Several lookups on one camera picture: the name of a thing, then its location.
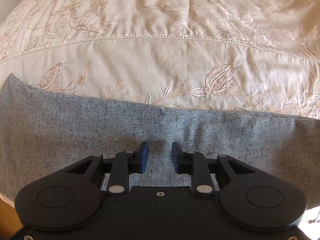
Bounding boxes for grey speckled pants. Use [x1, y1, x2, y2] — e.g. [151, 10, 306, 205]
[1, 75, 319, 208]

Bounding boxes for cream embroidered bedspread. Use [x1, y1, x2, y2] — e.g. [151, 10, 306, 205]
[1, 0, 319, 119]

